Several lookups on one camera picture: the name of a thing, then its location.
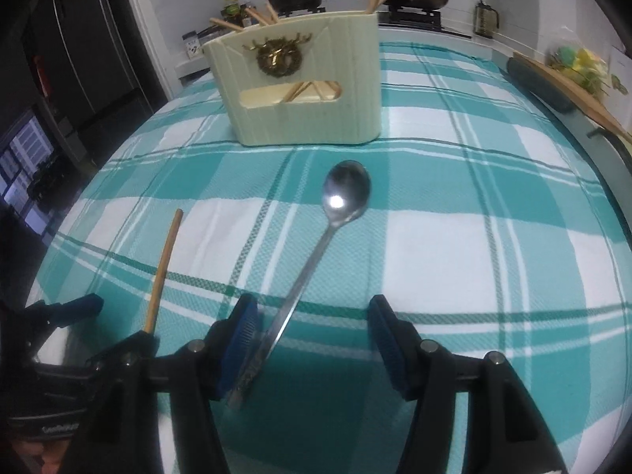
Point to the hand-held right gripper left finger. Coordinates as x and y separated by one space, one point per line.
239 340

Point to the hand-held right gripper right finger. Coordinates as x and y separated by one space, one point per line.
390 345

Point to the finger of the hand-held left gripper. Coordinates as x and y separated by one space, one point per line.
81 306
140 343

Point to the large steel spoon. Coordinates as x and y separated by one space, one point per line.
345 192

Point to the cream utensil holder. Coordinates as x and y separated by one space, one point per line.
306 123

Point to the person's left hand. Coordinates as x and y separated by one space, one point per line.
42 459

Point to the teal plaid tablecloth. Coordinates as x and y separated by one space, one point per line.
444 256

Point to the window with grille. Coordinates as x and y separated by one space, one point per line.
24 158

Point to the black refrigerator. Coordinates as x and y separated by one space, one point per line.
89 34

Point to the wooden cutting board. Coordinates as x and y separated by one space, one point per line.
582 96

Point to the black gas stove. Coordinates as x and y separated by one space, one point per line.
424 22

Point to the clear bag of colourful sponges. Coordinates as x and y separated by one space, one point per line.
577 66

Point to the glass jar with black frame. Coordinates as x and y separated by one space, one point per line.
486 17

